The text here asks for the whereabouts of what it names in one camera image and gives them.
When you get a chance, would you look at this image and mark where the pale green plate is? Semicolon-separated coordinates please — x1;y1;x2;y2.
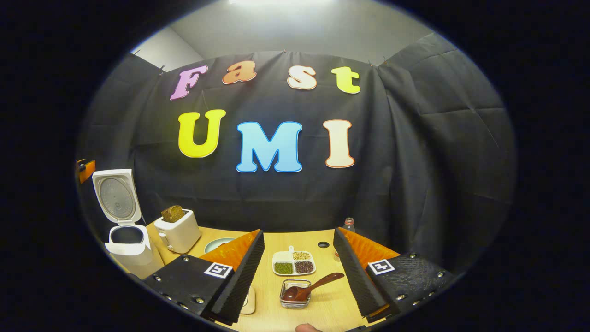
204;237;236;254

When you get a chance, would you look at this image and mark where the clear rice box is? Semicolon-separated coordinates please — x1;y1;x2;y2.
240;286;256;315

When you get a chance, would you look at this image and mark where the clear plastic bottle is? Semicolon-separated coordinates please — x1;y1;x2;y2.
336;217;356;259

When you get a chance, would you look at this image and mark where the white divided bean dish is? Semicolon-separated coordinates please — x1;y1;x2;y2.
272;246;317;276

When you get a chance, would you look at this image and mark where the wire mesh chopstick holder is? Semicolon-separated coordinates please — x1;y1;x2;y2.
280;279;312;309

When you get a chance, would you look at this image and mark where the white toaster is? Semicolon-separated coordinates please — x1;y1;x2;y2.
154;209;201;254

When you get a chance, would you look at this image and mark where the ceiling light panel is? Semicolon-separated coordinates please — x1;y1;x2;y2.
228;0;332;6

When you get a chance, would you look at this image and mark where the brown bread slice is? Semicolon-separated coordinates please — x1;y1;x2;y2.
161;205;186;223

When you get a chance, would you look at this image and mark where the brown wooden spoon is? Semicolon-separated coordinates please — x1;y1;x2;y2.
282;272;345;302

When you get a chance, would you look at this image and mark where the black backdrop cloth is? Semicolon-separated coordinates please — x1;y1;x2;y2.
76;32;516;273

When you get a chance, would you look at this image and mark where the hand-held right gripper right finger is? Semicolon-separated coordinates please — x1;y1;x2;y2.
333;227;454;323

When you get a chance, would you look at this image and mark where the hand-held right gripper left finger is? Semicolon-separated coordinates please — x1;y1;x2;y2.
144;229;266;325

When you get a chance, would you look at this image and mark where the white rice cooker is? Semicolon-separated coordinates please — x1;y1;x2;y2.
92;169;153;266

